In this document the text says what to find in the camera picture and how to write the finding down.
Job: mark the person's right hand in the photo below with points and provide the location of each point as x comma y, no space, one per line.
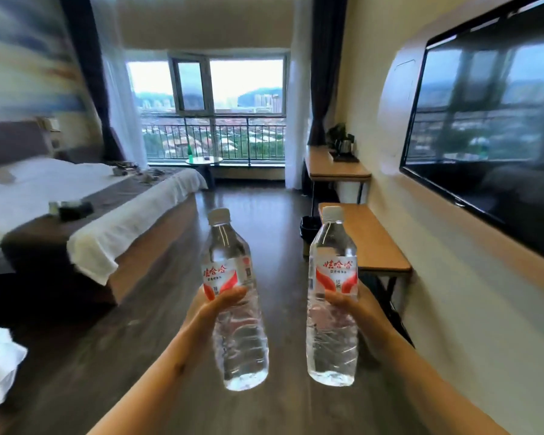
371,319

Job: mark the bed with white linen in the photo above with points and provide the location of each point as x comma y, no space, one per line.
31,181

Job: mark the person's left forearm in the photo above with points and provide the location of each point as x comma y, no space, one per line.
163,389

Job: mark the black trash bin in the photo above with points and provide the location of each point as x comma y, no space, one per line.
309,235

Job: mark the grey folded item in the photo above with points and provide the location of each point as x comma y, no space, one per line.
70,210
123,168
149,177

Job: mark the wooden table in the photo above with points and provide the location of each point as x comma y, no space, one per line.
326,169

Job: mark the large window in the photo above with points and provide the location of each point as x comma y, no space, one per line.
245,86

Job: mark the black wall television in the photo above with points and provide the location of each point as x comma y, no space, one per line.
489,122

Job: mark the grey padded headboard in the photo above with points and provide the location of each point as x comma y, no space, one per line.
9,140

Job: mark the black balcony railing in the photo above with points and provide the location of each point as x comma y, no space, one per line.
235,135

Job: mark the light wooden wall panel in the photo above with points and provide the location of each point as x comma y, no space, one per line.
392,113

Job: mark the dark curtain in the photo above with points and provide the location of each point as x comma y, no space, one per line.
88,63
326,63

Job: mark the person's left hand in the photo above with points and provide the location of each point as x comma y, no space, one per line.
199,319

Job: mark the beige wall switch panel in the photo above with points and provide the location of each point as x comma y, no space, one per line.
50,124

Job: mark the person's right forearm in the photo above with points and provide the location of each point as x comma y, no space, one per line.
417,385

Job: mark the small round side table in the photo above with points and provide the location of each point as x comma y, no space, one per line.
204,161

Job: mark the wooden bench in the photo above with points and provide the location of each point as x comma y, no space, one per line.
371,244

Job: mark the white sheer curtain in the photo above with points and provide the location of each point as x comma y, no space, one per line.
297,108
120,99

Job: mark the water bottle red label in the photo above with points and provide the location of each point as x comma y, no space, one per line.
240,357
331,353

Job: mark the brown bed runner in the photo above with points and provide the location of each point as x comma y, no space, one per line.
41,235

